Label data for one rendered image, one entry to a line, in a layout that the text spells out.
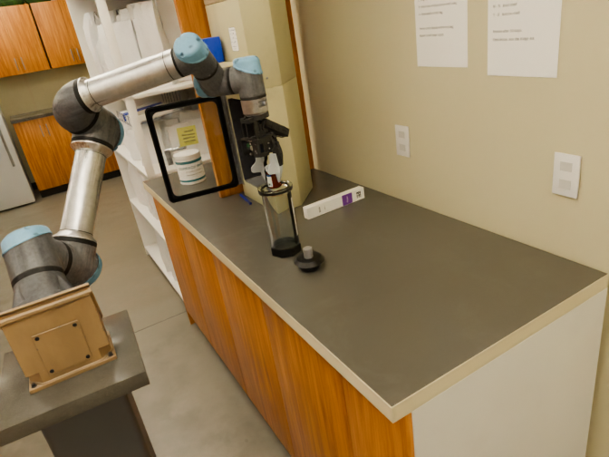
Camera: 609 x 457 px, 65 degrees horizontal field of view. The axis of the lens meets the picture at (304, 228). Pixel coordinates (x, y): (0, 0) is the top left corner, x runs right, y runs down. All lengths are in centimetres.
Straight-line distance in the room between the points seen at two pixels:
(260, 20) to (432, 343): 119
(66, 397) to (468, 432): 91
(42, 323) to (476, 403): 98
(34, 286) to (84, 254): 21
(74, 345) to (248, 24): 112
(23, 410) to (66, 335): 18
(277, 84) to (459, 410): 122
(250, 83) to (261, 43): 42
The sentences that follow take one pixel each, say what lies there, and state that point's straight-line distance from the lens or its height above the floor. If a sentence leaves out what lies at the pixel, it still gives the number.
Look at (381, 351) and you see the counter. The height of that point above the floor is 94.
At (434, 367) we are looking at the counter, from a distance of 107.
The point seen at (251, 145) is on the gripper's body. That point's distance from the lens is 143.
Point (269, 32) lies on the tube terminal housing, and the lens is 179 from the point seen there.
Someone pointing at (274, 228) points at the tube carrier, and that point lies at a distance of 151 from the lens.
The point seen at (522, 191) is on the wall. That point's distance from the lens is 152.
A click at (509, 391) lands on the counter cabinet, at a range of 127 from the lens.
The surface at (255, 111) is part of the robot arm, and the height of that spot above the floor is 141.
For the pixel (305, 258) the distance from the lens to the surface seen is 144.
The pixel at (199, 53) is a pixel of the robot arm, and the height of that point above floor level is 158.
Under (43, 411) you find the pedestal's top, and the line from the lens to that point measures 126.
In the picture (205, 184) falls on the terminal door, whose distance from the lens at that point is 210.
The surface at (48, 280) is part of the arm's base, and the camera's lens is 127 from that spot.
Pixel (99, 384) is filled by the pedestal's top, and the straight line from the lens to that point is 125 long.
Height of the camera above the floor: 165
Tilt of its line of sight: 24 degrees down
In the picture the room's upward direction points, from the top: 9 degrees counter-clockwise
